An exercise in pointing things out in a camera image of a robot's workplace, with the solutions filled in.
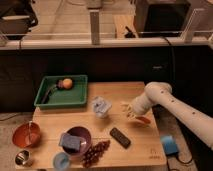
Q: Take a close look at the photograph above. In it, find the small steel cup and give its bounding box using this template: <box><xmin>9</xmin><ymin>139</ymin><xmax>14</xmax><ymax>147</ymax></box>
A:
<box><xmin>15</xmin><ymin>150</ymin><xmax>33</xmax><ymax>167</ymax></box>

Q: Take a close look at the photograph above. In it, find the black handled brush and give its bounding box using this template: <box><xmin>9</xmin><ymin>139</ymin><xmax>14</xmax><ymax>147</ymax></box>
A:
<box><xmin>41</xmin><ymin>80</ymin><xmax>64</xmax><ymax>104</ymax></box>

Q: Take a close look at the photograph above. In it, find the orange fruit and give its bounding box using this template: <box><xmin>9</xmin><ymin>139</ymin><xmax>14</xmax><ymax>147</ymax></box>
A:
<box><xmin>62</xmin><ymin>78</ymin><xmax>73</xmax><ymax>89</ymax></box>

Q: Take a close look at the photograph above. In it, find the blue box on floor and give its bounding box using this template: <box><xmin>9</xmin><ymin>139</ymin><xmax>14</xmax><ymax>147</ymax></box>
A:
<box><xmin>160</xmin><ymin>135</ymin><xmax>179</xmax><ymax>155</ymax></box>

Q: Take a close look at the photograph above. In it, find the blue sponge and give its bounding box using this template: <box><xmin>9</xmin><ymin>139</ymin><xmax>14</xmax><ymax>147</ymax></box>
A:
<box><xmin>59</xmin><ymin>133</ymin><xmax>81</xmax><ymax>151</ymax></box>

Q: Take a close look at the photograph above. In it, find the purple bowl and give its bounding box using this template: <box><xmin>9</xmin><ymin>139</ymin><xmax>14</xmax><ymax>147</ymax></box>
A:
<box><xmin>59</xmin><ymin>126</ymin><xmax>91</xmax><ymax>157</ymax></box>

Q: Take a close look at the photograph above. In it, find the red grape bunch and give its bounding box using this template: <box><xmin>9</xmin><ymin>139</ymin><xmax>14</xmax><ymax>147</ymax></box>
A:
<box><xmin>82</xmin><ymin>140</ymin><xmax>110</xmax><ymax>168</ymax></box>

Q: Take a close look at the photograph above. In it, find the light blue cup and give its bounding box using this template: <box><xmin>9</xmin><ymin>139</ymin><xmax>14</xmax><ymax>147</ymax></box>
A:
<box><xmin>53</xmin><ymin>152</ymin><xmax>70</xmax><ymax>171</ymax></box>

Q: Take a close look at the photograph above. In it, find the white plastic cup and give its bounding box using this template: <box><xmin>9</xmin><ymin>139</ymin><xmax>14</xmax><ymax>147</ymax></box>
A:
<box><xmin>92</xmin><ymin>96</ymin><xmax>112</xmax><ymax>118</ymax></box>

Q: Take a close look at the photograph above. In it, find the green plastic tray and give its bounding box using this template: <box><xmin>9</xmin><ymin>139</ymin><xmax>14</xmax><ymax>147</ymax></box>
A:
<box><xmin>34</xmin><ymin>75</ymin><xmax>88</xmax><ymax>110</ymax></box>

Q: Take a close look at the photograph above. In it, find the wooden cutting board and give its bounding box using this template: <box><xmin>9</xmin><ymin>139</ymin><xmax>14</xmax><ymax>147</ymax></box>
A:
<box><xmin>15</xmin><ymin>81</ymin><xmax>167</xmax><ymax>171</ymax></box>

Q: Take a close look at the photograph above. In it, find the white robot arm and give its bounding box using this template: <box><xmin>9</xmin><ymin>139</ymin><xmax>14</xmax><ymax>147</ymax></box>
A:
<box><xmin>127</xmin><ymin>82</ymin><xmax>213</xmax><ymax>151</ymax></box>

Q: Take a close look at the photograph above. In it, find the orange red bowl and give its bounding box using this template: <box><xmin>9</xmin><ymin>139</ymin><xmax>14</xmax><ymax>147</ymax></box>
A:
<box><xmin>12</xmin><ymin>122</ymin><xmax>41</xmax><ymax>148</ymax></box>

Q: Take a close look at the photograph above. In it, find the metal spoon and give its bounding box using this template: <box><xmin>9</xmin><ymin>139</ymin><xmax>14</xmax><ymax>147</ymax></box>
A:
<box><xmin>28</xmin><ymin>121</ymin><xmax>33</xmax><ymax>144</ymax></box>

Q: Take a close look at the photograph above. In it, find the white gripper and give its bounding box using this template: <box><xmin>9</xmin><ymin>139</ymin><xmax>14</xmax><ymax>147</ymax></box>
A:
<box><xmin>126</xmin><ymin>94</ymin><xmax>154</xmax><ymax>119</ymax></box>

